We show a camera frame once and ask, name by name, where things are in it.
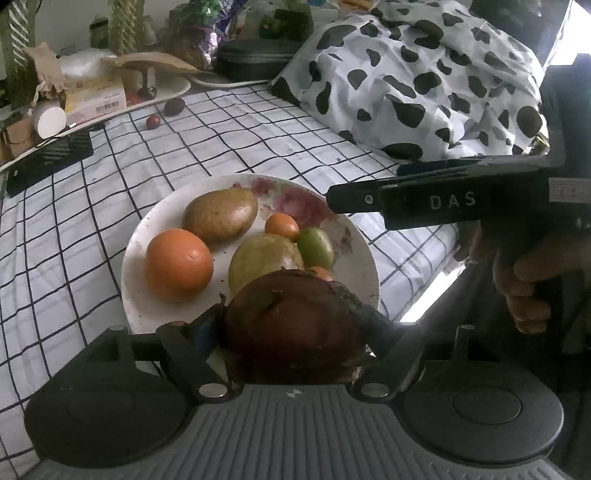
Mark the cow print blanket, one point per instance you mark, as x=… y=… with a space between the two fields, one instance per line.
x=392 y=69

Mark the black round-base gadget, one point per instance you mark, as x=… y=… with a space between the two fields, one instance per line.
x=147 y=90

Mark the black zippered case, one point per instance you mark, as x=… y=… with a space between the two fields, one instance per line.
x=254 y=60

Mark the brown potato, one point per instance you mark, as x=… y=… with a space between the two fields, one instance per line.
x=221 y=214

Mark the white checkered bedsheet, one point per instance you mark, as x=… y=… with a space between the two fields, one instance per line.
x=207 y=138

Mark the purple dragon fruit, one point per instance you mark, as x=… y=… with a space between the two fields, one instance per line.
x=291 y=327

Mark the black flat electronic device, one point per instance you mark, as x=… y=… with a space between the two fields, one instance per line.
x=46 y=161

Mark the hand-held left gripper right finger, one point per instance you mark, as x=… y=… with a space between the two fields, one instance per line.
x=383 y=331

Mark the brown paper envelope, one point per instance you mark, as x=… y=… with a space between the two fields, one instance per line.
x=152 y=60

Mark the person's right hand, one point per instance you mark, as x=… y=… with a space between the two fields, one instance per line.
x=521 y=284

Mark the large orange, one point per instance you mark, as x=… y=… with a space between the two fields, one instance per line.
x=179 y=265

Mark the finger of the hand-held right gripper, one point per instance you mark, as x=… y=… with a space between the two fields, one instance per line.
x=461 y=165
x=355 y=199

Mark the floral white plate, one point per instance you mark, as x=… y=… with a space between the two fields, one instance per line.
x=351 y=277

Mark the small orange kumquat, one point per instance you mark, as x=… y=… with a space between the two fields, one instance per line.
x=281 y=226
x=322 y=273

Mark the foil snack bag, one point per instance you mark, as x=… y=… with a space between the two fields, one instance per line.
x=198 y=41

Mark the white plastic board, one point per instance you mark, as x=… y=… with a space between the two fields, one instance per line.
x=217 y=83

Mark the yellow cardboard box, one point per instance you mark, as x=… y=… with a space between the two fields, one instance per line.
x=94 y=94

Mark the white plastic bag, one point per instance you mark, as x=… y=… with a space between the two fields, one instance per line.
x=85 y=62

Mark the green striped post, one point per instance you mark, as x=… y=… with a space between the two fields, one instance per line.
x=14 y=46
x=122 y=25

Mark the grey-green flask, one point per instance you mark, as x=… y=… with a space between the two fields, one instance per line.
x=147 y=30

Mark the white serving tray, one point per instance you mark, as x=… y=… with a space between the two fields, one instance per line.
x=178 y=85

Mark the tan leather pouch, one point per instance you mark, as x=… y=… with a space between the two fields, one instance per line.
x=18 y=138

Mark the small red fruit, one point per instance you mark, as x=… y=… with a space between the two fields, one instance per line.
x=153 y=122

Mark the dark brown round fruit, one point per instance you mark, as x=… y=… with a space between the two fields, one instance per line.
x=174 y=107

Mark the large green round fruit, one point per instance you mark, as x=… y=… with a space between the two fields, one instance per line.
x=316 y=247

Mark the yellow-green round fruit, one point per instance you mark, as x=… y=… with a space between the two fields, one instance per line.
x=263 y=258

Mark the white cylindrical jar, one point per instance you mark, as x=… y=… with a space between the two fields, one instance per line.
x=48 y=122

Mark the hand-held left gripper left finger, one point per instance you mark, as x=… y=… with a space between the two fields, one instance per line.
x=203 y=333

